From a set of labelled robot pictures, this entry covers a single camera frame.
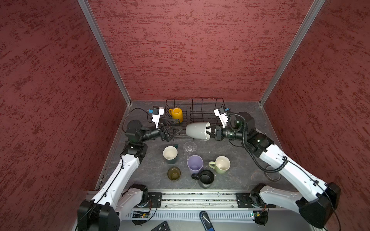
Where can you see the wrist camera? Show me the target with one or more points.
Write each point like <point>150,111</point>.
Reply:
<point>156,112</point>
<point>221,113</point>

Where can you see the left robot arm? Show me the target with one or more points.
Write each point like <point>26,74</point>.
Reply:
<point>105,211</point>

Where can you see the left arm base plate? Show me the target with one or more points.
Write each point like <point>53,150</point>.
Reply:
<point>150,200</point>

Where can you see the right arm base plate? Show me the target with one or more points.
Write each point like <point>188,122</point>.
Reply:
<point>244,199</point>

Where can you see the dark green mug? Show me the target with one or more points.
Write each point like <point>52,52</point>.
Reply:
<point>170,154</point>

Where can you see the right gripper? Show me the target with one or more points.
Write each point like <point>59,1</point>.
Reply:
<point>218,134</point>

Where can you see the yellow mug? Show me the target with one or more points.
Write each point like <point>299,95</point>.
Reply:
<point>176,113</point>

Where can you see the white grey mug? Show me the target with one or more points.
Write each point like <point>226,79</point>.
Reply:
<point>199,130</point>

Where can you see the black mug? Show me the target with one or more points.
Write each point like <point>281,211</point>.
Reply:
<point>204,178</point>

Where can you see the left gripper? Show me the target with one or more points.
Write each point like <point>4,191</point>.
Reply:
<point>165,136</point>

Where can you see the clear glass cup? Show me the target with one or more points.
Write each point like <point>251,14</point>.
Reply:
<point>190,148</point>

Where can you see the olive glass cup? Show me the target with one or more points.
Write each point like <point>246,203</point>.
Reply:
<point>174,174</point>

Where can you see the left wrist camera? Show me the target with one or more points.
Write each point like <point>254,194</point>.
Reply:
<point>156,112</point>

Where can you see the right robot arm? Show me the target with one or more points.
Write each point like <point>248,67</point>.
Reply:
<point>315,200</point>

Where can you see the light green mug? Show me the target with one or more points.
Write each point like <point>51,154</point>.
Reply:
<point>221,165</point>

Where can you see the purple cup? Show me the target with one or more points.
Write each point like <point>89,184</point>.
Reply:
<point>195,164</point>

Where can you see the tape roll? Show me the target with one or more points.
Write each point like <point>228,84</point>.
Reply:
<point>273,177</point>

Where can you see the black blue handheld device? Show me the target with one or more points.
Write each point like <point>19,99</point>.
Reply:
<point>205,220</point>

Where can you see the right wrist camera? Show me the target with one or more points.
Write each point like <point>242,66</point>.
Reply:
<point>221,113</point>

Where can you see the black wire dish rack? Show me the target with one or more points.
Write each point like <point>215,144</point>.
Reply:
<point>195,110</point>

